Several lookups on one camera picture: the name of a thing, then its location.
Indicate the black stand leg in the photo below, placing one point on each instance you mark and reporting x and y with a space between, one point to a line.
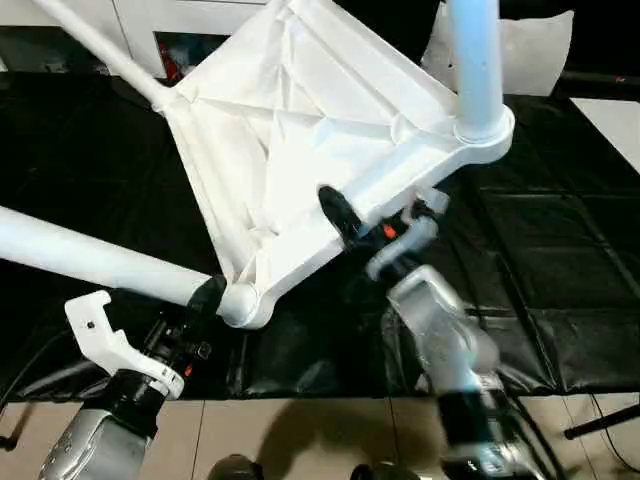
8 440
600 420

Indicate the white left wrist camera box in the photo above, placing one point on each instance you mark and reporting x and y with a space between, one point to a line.
100 340

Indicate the small red bottle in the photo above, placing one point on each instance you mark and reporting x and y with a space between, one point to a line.
170 66

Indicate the dark grey robot foot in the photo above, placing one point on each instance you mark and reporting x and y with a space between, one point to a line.
385 472
232 469

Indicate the white plastic table top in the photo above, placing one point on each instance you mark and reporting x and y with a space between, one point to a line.
300 130

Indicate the white plastic bag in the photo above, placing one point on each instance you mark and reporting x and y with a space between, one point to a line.
530 50

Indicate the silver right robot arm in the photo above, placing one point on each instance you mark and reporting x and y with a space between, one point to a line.
440 340

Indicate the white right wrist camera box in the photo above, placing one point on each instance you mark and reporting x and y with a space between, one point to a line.
402 255

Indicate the white flat board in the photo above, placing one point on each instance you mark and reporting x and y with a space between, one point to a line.
612 130

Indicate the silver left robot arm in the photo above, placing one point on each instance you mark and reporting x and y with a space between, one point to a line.
95 440

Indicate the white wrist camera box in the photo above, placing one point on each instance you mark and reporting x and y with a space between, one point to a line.
100 340
402 255

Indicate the white cabinet with glass doors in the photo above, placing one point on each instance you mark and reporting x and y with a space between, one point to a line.
70 25

